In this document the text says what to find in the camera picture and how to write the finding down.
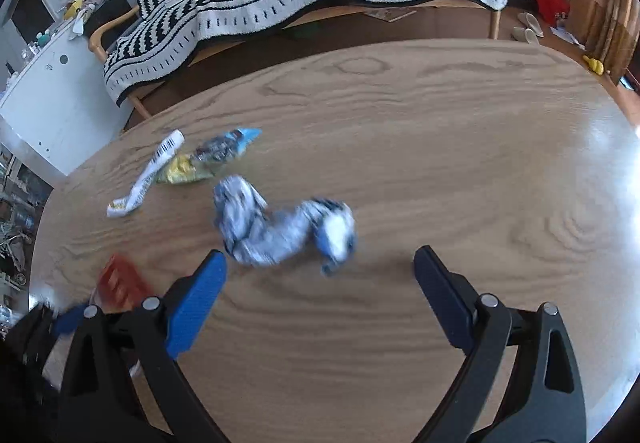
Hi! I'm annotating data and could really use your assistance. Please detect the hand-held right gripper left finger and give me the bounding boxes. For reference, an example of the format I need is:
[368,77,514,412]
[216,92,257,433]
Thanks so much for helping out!
[57,250,228,443]

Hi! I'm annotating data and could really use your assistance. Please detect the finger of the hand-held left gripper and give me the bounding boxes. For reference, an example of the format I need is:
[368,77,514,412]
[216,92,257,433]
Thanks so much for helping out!
[50,304,91,338]

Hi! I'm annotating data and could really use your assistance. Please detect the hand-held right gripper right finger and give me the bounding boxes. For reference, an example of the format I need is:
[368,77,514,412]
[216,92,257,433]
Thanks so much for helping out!
[412,245,587,443]

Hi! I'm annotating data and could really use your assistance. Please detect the red wrapper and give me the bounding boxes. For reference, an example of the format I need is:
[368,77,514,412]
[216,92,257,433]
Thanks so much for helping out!
[96,253,155,313]

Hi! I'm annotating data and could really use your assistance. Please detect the blue white wrapper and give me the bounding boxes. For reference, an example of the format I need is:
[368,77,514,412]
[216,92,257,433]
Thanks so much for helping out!
[212,175,359,277]

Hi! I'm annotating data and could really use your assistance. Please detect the cluttered shelf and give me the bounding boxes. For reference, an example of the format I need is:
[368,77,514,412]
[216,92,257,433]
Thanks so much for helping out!
[0,142,52,306]

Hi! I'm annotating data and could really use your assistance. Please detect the yellow wrapper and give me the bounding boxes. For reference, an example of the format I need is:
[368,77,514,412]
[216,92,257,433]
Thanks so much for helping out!
[154,153,217,186]

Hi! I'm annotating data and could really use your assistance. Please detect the white barcode strip wrapper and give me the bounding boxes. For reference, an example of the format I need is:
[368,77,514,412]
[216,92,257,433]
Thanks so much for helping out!
[106,129,185,220]

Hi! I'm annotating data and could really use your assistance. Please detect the blue black wrapper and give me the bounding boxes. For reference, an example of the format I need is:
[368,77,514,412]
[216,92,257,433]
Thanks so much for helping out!
[192,126,264,164]

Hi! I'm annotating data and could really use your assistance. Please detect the white cabinet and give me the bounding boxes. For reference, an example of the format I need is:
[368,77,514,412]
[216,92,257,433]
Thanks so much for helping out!
[0,14,140,176]

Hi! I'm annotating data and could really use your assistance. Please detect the flat cardboard piece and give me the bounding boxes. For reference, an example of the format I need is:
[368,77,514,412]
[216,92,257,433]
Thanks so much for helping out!
[362,6,419,22]

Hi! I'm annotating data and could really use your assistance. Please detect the papers on floor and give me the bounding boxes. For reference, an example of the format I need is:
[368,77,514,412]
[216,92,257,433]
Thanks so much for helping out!
[549,24,587,50]

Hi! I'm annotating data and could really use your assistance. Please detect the black box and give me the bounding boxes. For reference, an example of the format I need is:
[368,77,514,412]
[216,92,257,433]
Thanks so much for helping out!
[82,0,133,38]

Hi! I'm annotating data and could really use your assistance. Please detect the black screen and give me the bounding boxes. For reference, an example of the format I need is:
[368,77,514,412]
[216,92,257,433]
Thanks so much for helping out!
[9,0,57,44]

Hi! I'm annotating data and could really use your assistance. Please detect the yellow green toy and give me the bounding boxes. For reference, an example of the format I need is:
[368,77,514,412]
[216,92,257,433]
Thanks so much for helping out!
[63,0,95,22]

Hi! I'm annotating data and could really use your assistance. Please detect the red floor bag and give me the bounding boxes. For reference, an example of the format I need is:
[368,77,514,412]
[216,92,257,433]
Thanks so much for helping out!
[535,0,571,26]

